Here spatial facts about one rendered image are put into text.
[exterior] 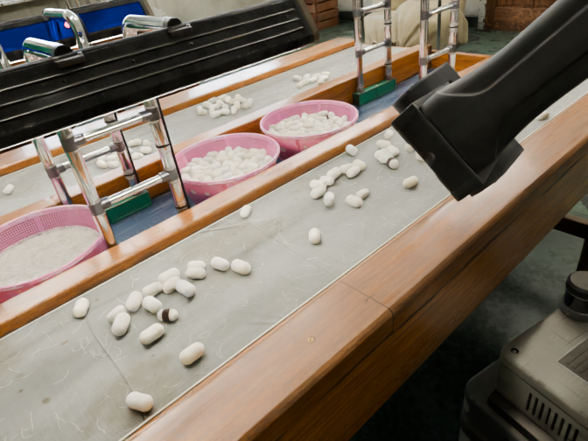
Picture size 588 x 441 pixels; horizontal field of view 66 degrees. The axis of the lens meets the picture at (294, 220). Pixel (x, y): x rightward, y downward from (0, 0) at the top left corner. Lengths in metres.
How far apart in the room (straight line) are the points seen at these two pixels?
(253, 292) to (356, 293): 0.16
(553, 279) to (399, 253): 1.27
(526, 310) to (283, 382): 1.33
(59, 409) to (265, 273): 0.33
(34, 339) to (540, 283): 1.63
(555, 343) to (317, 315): 0.55
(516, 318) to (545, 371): 0.78
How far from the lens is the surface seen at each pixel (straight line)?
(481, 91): 0.33
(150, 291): 0.75
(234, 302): 0.70
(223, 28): 0.70
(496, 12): 5.71
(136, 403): 0.61
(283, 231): 0.83
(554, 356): 1.01
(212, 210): 0.89
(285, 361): 0.58
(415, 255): 0.71
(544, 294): 1.87
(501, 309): 1.77
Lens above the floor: 1.20
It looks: 33 degrees down
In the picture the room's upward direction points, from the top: 8 degrees counter-clockwise
